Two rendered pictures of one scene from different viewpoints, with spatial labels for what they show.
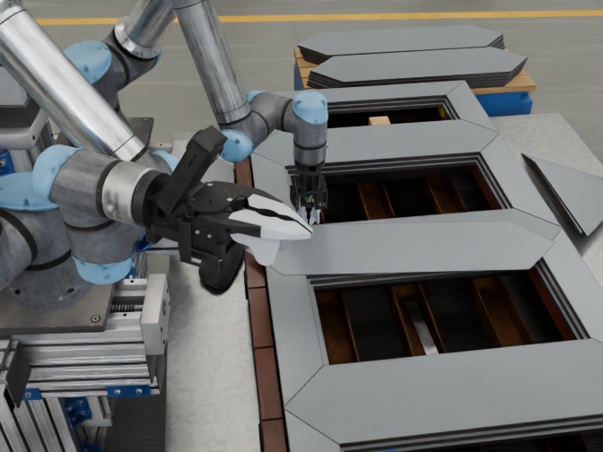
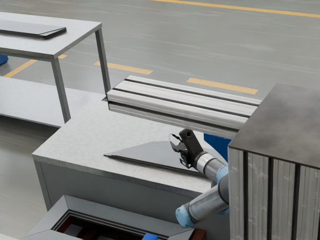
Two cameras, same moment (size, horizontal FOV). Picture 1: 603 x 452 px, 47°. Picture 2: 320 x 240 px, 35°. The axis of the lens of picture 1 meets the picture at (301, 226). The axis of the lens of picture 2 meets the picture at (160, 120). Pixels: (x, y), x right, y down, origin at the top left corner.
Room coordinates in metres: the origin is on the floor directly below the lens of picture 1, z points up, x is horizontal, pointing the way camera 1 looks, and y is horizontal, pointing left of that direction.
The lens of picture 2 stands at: (1.96, 0.95, 2.53)
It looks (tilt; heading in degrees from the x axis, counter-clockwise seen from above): 31 degrees down; 216
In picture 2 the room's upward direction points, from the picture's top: 6 degrees counter-clockwise
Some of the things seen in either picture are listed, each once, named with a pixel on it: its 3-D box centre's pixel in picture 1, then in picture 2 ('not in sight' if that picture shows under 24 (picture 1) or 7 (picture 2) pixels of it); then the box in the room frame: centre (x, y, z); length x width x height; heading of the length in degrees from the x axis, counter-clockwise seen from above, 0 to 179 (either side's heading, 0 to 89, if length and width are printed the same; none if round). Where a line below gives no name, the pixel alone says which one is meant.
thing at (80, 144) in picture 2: not in sight; (168, 147); (0.18, -0.32, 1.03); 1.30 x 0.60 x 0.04; 97
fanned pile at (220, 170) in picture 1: (213, 175); not in sight; (1.78, 0.27, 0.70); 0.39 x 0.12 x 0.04; 7
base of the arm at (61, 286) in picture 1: (47, 263); not in sight; (0.95, 0.46, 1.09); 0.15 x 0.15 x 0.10
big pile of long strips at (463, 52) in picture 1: (410, 58); not in sight; (2.34, -0.39, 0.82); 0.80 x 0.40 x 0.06; 97
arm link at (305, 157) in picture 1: (310, 150); not in sight; (1.34, -0.02, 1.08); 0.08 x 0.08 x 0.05
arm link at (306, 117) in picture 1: (309, 119); not in sight; (1.34, -0.02, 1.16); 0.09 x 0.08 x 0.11; 63
